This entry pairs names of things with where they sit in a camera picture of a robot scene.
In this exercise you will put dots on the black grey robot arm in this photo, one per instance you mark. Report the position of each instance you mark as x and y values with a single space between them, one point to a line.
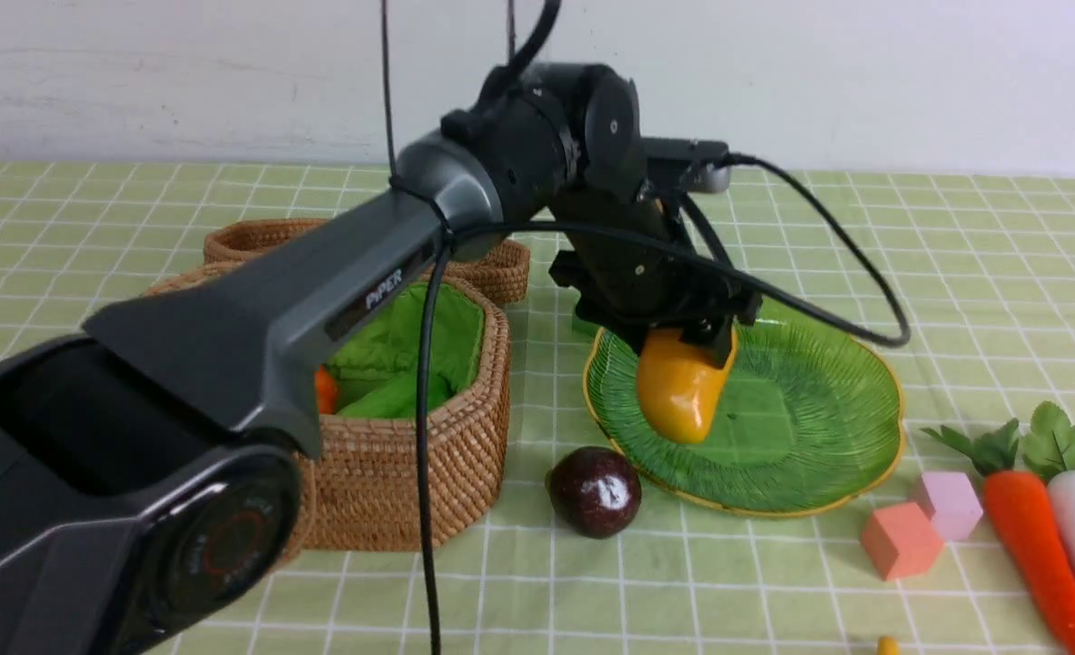
147 471

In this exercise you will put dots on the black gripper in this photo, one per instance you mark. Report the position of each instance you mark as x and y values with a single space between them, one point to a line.
630 289

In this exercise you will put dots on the green toy cucumber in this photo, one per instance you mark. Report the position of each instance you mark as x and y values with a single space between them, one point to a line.
391 398

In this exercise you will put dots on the green glass leaf plate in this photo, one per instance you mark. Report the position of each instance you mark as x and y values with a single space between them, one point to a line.
810 419

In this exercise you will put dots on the yellow toy banana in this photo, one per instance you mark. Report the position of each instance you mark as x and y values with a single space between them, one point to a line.
887 645

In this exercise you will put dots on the woven rattan basket lid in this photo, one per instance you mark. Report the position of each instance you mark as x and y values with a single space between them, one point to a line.
502 275

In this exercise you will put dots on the dark purple toy plum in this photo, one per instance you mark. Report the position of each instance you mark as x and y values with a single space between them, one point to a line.
595 491

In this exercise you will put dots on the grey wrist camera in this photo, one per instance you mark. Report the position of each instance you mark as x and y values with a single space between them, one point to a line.
689 164

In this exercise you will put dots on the orange toy pumpkin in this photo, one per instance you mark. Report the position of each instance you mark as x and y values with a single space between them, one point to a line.
326 392

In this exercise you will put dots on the orange toy carrot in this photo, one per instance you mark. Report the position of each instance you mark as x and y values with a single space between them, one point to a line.
1018 505

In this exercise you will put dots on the woven rattan basket green lining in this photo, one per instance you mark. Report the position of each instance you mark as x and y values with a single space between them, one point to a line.
361 493

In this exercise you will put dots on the salmon foam cube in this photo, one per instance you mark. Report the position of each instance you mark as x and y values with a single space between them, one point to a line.
900 541

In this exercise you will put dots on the green foam cube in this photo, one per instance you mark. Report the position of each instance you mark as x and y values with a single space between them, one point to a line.
582 327

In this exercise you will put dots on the yellow orange toy mango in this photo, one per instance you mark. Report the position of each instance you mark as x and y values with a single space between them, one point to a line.
679 386

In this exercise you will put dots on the pink foam cube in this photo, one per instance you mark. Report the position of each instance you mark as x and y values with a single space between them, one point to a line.
951 503

